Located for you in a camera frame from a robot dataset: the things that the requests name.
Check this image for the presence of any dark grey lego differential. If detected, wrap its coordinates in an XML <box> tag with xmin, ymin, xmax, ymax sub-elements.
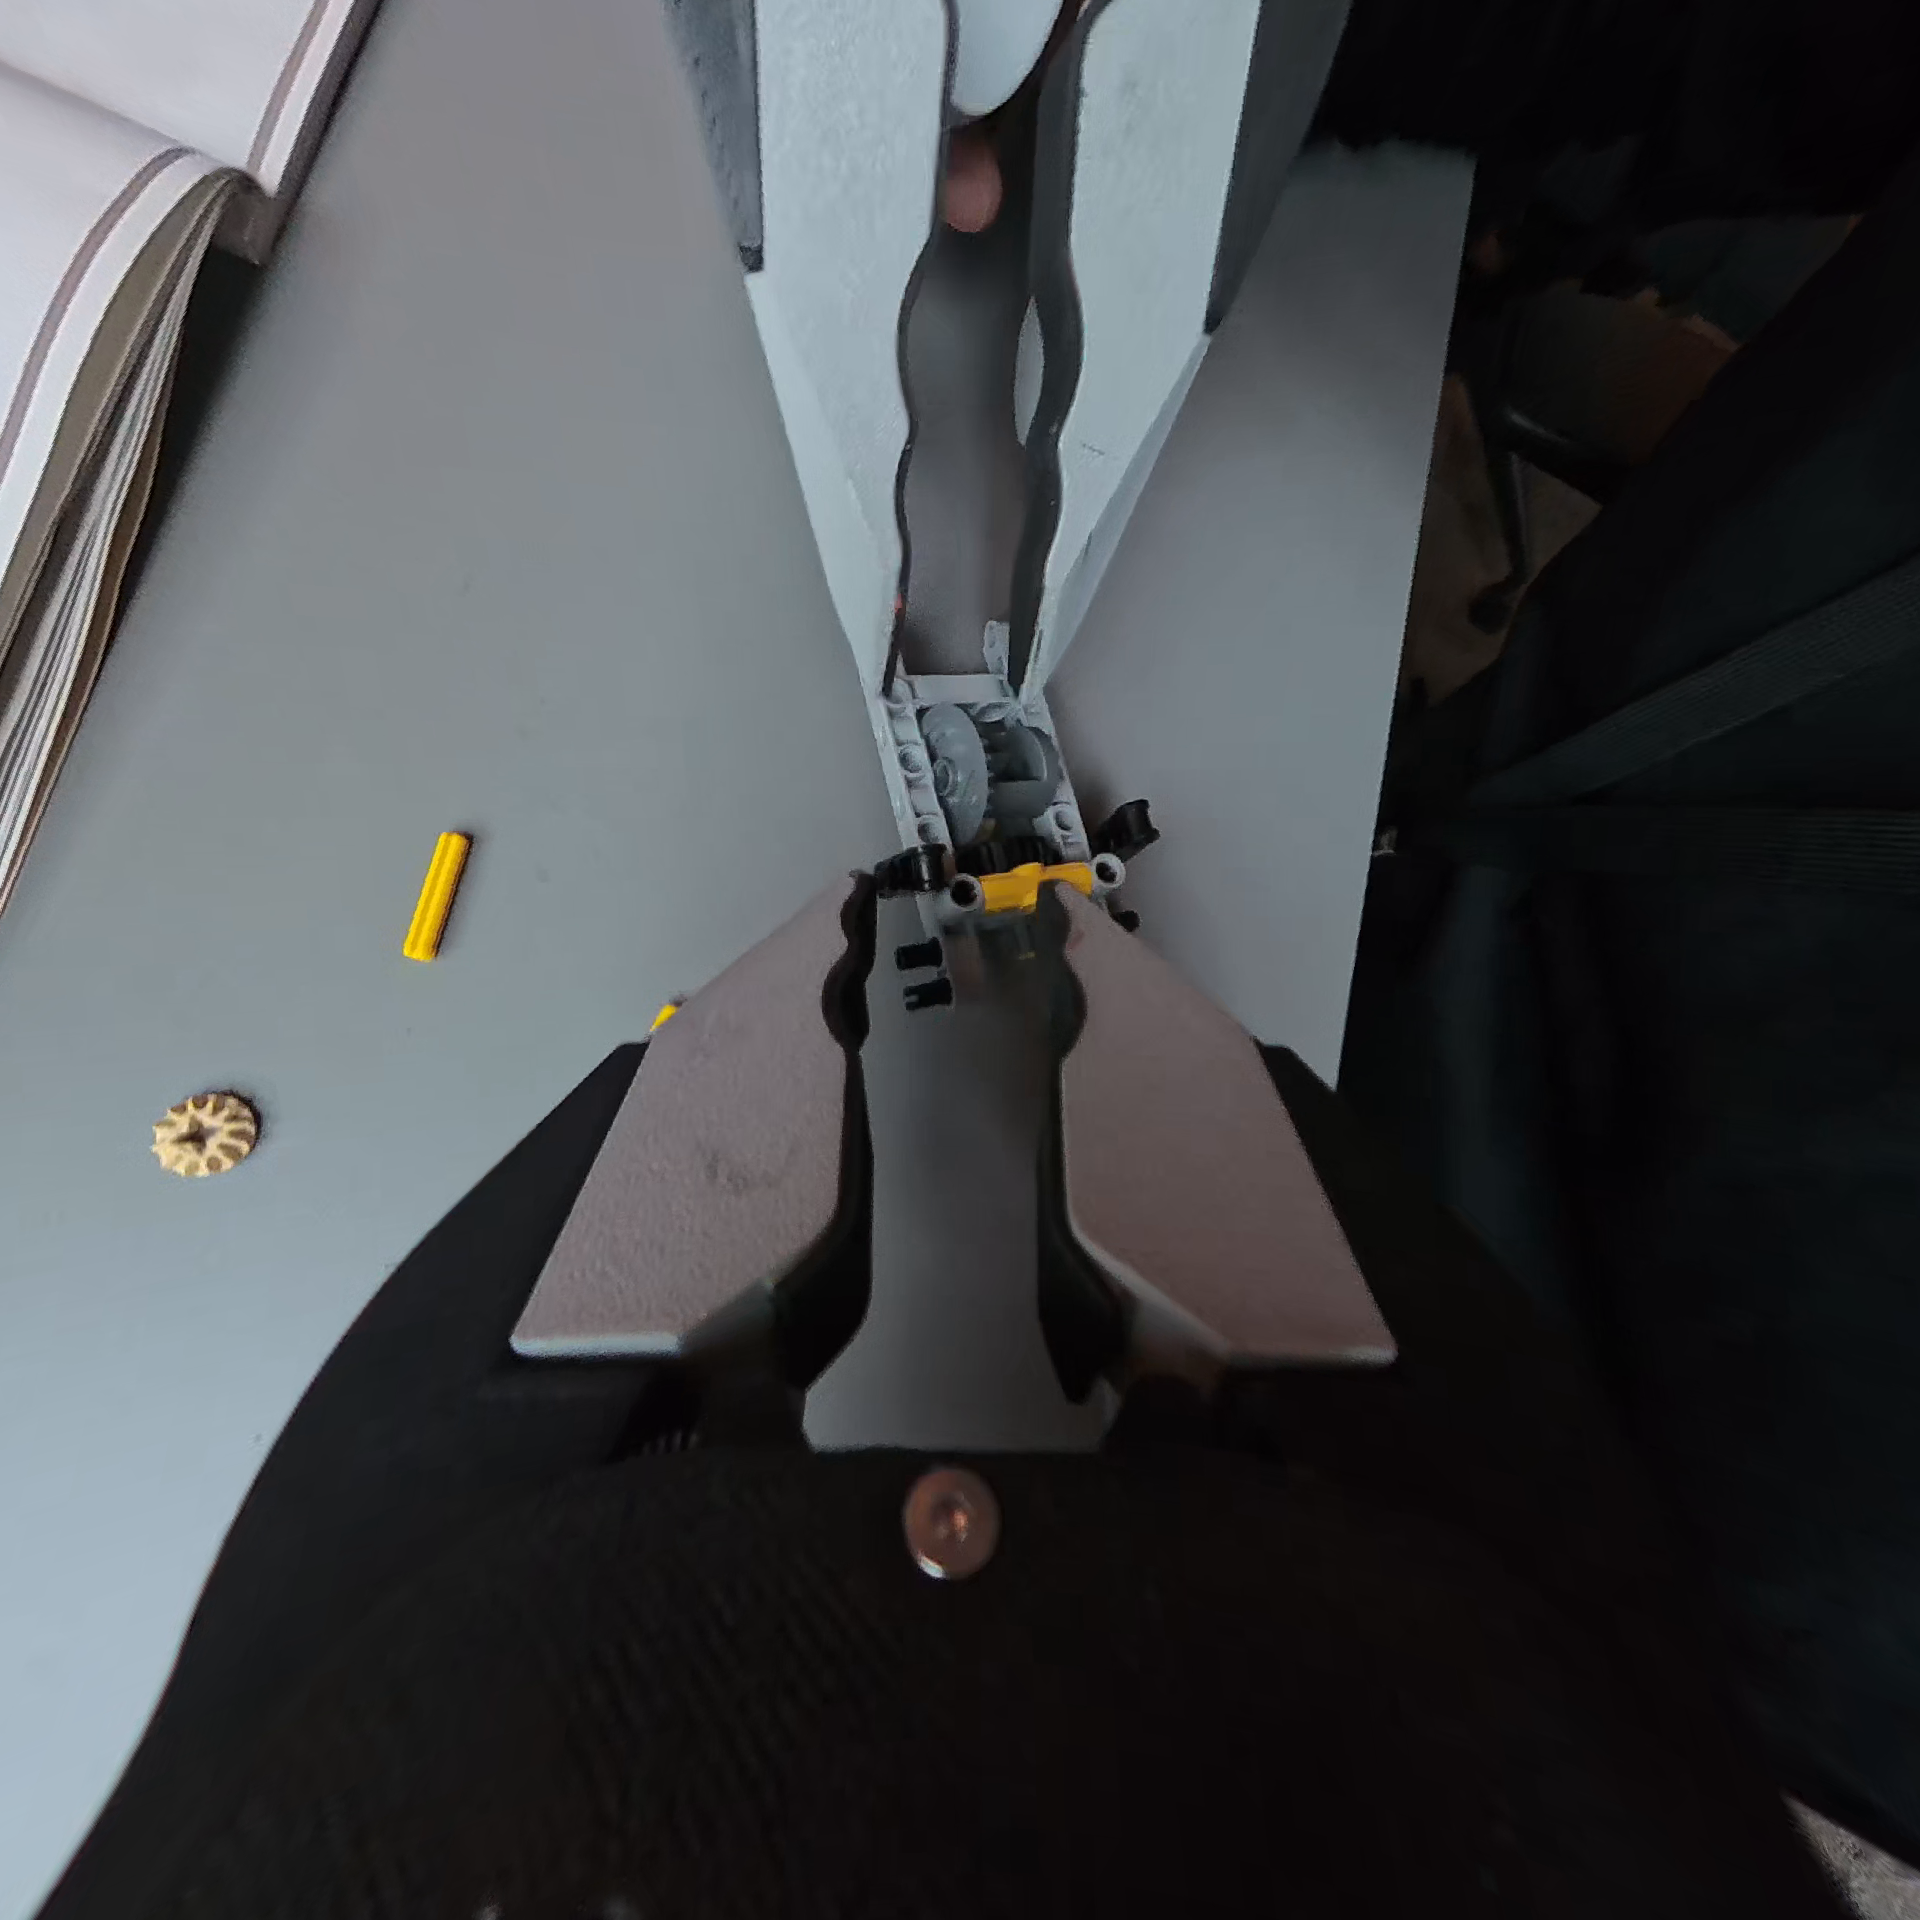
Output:
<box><xmin>918</xmin><ymin>701</ymin><xmax>1059</xmax><ymax>835</ymax></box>

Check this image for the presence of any lego instruction booklet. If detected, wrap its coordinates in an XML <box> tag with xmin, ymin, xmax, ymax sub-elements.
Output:
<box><xmin>0</xmin><ymin>0</ymin><xmax>385</xmax><ymax>909</ymax></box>

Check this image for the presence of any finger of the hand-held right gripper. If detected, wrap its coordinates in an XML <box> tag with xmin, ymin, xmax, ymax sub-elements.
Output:
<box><xmin>1013</xmin><ymin>0</ymin><xmax>1262</xmax><ymax>677</ymax></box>
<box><xmin>705</xmin><ymin>0</ymin><xmax>965</xmax><ymax>707</ymax></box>

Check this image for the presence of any person's dark clothing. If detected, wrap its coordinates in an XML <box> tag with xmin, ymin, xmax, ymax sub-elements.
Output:
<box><xmin>1342</xmin><ymin>150</ymin><xmax>1920</xmax><ymax>1801</ymax></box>

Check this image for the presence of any grey lego frame assembly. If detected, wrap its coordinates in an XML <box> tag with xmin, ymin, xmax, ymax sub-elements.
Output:
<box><xmin>870</xmin><ymin>622</ymin><xmax>1161</xmax><ymax>1025</ymax></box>

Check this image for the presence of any tan lego bevel gear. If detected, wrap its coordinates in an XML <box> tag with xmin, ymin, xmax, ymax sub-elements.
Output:
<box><xmin>152</xmin><ymin>1091</ymin><xmax>266</xmax><ymax>1181</ymax></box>

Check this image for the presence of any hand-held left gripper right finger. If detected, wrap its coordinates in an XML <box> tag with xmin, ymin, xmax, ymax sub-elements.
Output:
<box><xmin>1036</xmin><ymin>878</ymin><xmax>1401</xmax><ymax>1404</ymax></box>

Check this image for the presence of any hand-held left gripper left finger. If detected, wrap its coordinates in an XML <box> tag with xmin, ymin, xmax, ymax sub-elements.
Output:
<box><xmin>509</xmin><ymin>874</ymin><xmax>875</xmax><ymax>1389</ymax></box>

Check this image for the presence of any person's right hand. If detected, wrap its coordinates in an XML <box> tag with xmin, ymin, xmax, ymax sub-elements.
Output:
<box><xmin>941</xmin><ymin>120</ymin><xmax>1010</xmax><ymax>234</ymax></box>

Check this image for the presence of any black office chair base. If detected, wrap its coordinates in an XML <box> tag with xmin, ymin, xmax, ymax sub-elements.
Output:
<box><xmin>1441</xmin><ymin>194</ymin><xmax>1741</xmax><ymax>634</ymax></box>

